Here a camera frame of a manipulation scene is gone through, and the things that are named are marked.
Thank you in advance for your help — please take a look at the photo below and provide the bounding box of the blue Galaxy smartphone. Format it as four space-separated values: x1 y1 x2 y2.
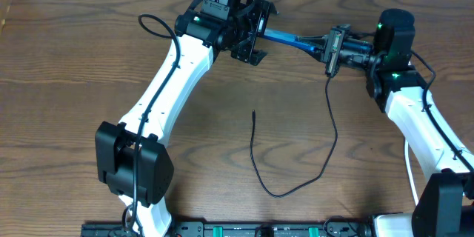
261 28 322 52

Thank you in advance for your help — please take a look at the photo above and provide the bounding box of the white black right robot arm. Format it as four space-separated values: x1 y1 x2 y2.
297 9 473 236

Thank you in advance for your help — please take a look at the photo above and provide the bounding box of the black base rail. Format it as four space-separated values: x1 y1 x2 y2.
80 221 375 237

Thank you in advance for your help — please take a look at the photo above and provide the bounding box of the black charging cable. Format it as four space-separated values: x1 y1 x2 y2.
250 76 339 198

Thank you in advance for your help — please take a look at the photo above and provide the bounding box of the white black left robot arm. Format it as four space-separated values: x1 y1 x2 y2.
95 0 276 236

